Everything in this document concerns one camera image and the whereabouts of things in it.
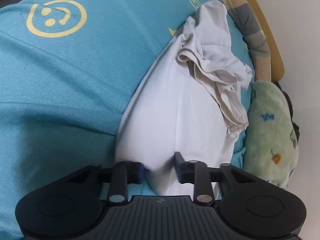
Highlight teal bed sheet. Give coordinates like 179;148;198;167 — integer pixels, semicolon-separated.
0;0;256;240

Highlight green fleece blanket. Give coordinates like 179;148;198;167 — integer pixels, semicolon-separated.
243;80;299;188

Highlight striped pillow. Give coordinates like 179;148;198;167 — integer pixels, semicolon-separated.
222;0;272;81

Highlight white printed t-shirt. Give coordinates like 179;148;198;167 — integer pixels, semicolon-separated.
116;0;253;196

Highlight mustard yellow headboard cushion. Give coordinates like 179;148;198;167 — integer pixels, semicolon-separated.
247;0;285;82

